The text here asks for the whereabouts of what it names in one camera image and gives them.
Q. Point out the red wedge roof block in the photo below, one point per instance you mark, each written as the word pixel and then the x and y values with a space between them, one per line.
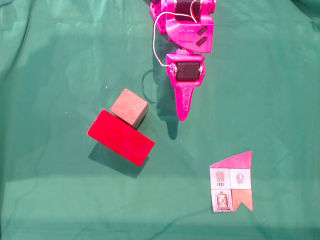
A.
pixel 120 137

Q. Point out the paper house picture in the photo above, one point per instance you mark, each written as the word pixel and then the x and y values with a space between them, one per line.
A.
pixel 231 185

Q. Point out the wooden cube balcony window print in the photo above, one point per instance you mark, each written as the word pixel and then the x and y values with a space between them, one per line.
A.
pixel 127 105

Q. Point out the green cloth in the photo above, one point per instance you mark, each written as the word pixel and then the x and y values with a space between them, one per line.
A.
pixel 50 75

